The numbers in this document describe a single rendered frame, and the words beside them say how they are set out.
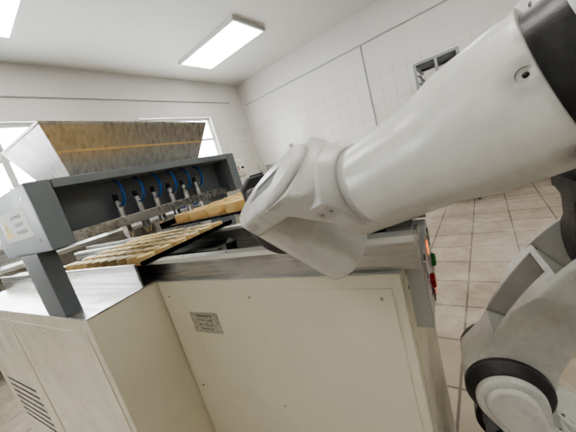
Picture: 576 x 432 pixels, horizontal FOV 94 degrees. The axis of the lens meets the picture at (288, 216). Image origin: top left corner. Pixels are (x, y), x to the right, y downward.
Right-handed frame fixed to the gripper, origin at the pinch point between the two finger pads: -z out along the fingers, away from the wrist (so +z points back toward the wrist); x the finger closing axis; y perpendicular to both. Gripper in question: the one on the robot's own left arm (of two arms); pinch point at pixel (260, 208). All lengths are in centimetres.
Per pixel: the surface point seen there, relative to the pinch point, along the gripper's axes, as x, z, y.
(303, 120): 81, -455, -201
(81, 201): 12, -39, 41
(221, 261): -11.5, -17.1, 10.2
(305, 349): -33.5, -3.9, -1.3
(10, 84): 175, -339, 176
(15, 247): 5, -39, 60
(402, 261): -14.2, 12.2, -18.5
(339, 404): -47.1, -0.7, -4.5
